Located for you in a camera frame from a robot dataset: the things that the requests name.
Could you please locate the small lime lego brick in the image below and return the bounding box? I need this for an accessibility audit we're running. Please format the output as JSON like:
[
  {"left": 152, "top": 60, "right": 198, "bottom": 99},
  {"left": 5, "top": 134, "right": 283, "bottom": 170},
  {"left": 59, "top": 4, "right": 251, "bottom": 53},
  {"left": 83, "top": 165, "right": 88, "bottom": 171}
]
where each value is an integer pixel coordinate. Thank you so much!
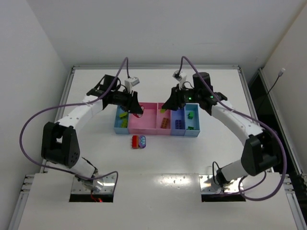
[{"left": 120, "top": 119, "right": 128, "bottom": 128}]

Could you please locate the dark green lego brick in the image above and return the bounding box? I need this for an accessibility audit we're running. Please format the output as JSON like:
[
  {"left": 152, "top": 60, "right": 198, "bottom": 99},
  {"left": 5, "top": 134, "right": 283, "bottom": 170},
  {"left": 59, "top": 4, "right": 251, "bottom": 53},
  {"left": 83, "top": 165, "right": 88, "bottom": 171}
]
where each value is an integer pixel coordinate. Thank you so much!
[{"left": 188, "top": 111, "right": 194, "bottom": 119}]

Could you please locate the orange lego brick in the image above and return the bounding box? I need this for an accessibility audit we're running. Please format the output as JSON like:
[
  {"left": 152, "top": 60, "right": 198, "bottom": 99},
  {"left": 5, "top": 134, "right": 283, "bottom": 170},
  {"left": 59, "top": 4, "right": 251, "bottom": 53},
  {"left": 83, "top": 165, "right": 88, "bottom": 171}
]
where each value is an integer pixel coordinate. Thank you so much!
[{"left": 160, "top": 117, "right": 169, "bottom": 129}]

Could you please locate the purple lego brick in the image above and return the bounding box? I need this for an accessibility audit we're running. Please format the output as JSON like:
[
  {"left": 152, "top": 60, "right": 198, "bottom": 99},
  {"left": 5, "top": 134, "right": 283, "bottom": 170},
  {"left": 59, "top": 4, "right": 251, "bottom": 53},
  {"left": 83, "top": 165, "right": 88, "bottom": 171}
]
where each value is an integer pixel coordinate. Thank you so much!
[{"left": 175, "top": 119, "right": 184, "bottom": 129}]

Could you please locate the red orange lego stack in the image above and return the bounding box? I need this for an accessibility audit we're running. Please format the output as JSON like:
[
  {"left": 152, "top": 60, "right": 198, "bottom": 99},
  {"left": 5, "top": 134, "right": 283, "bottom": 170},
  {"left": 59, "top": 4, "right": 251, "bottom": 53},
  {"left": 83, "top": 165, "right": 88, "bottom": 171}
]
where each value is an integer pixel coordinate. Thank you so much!
[{"left": 131, "top": 135, "right": 139, "bottom": 149}]

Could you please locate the purple paw print lego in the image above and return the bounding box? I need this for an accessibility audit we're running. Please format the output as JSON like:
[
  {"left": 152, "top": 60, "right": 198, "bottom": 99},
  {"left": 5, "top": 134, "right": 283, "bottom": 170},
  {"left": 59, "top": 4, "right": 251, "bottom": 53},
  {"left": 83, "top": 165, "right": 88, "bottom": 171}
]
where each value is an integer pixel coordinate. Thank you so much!
[{"left": 139, "top": 135, "right": 146, "bottom": 149}]

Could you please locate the red flower lego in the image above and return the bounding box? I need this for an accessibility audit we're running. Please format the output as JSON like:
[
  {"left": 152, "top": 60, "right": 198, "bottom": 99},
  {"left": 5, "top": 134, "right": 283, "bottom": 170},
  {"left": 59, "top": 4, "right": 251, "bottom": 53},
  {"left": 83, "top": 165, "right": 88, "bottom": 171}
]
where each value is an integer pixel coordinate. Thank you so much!
[{"left": 133, "top": 114, "right": 143, "bottom": 118}]

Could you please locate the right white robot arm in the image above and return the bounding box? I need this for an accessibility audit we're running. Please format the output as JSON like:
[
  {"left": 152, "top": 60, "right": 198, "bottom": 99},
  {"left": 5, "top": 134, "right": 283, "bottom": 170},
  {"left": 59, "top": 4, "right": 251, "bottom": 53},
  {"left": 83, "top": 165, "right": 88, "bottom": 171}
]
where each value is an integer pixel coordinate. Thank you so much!
[{"left": 162, "top": 70, "right": 282, "bottom": 186}]

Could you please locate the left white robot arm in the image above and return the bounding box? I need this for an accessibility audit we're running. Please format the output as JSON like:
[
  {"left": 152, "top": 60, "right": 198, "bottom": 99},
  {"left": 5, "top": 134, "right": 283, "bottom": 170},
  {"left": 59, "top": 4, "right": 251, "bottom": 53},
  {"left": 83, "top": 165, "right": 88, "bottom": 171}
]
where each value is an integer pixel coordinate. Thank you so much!
[{"left": 41, "top": 75, "right": 143, "bottom": 183}]

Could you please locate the dark blue bin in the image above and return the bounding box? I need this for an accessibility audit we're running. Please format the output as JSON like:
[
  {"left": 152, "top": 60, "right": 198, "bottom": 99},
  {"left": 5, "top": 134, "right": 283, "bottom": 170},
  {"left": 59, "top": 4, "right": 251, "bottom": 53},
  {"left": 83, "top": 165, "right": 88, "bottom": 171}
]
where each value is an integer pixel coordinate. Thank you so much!
[{"left": 171, "top": 109, "right": 186, "bottom": 136}]

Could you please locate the large pink bin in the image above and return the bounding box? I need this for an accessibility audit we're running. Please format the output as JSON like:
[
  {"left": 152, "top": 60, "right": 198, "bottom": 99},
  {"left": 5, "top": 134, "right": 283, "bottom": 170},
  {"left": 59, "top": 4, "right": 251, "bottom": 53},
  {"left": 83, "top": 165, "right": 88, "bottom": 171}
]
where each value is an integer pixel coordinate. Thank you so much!
[{"left": 128, "top": 102, "right": 158, "bottom": 136}]

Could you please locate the left light blue bin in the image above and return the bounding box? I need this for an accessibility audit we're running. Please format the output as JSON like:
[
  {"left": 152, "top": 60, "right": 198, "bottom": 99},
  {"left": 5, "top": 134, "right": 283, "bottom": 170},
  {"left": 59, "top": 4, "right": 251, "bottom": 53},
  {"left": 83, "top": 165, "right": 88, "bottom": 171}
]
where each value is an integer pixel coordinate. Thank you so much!
[{"left": 114, "top": 106, "right": 129, "bottom": 135}]

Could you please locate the light blue bin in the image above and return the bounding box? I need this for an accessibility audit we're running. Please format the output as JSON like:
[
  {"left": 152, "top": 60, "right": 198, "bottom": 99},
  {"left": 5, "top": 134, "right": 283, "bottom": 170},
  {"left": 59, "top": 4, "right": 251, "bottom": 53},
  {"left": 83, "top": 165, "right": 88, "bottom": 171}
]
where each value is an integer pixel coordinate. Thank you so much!
[
  {"left": 185, "top": 103, "right": 200, "bottom": 137},
  {"left": 114, "top": 106, "right": 129, "bottom": 135}
]

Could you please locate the right light blue bin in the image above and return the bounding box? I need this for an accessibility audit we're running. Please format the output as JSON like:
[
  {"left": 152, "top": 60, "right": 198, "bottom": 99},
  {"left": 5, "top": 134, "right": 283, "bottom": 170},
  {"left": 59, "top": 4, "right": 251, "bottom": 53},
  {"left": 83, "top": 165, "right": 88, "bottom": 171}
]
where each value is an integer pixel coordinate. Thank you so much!
[{"left": 185, "top": 103, "right": 200, "bottom": 137}]

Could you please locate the small pink bin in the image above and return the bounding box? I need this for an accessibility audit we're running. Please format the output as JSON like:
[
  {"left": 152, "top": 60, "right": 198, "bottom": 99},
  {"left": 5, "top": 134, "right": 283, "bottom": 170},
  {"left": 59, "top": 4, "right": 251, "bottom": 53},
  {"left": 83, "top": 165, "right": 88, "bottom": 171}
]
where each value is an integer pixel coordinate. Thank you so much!
[{"left": 156, "top": 103, "right": 171, "bottom": 136}]

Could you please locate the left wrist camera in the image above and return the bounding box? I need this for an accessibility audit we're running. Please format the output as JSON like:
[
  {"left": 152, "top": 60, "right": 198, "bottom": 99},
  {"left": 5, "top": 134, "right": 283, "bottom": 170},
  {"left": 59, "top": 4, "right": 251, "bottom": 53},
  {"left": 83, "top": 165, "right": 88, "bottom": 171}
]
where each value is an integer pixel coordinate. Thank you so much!
[{"left": 124, "top": 77, "right": 140, "bottom": 93}]

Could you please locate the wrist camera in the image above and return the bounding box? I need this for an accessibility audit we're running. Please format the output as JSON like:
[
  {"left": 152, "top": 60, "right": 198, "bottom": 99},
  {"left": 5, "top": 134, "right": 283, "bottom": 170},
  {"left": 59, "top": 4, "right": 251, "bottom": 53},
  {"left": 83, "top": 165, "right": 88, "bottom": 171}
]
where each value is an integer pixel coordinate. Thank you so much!
[
  {"left": 124, "top": 77, "right": 140, "bottom": 93},
  {"left": 173, "top": 70, "right": 187, "bottom": 90}
]

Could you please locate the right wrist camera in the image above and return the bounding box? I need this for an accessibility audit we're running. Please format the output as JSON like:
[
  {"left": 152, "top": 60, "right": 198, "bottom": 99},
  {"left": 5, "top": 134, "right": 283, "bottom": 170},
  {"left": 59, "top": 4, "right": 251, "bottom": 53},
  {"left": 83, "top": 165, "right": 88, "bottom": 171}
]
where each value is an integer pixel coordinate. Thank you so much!
[{"left": 173, "top": 70, "right": 187, "bottom": 90}]

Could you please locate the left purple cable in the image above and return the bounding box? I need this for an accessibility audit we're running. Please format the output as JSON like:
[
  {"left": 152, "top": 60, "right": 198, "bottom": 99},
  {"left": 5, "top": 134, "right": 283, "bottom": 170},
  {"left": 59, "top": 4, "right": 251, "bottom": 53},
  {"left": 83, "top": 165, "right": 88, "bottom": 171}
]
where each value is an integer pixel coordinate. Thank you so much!
[{"left": 19, "top": 57, "right": 118, "bottom": 182}]

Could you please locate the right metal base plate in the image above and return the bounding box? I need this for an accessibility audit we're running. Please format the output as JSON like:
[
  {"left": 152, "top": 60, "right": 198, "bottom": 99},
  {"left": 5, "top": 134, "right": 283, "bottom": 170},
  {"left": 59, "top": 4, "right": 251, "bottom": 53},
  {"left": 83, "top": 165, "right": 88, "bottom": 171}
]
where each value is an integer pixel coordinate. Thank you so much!
[{"left": 199, "top": 174, "right": 241, "bottom": 195}]

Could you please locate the metal base plate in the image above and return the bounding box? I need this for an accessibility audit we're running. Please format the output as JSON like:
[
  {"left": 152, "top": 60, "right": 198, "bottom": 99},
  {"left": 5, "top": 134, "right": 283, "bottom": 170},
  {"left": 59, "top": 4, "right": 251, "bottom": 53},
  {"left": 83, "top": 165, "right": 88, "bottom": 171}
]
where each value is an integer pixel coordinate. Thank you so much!
[
  {"left": 199, "top": 174, "right": 241, "bottom": 195},
  {"left": 71, "top": 173, "right": 117, "bottom": 195}
]

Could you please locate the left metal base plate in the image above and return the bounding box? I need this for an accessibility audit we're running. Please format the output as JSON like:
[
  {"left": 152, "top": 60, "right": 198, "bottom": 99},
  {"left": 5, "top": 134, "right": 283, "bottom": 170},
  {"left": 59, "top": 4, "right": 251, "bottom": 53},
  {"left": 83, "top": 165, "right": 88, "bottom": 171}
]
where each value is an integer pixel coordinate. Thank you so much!
[{"left": 71, "top": 173, "right": 117, "bottom": 195}]

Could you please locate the black wall cable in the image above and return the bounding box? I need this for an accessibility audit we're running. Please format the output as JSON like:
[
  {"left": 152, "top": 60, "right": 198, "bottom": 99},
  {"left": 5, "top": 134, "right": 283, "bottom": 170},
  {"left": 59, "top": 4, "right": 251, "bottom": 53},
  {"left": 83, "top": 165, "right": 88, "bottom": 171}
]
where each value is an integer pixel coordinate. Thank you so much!
[{"left": 266, "top": 68, "right": 286, "bottom": 94}]

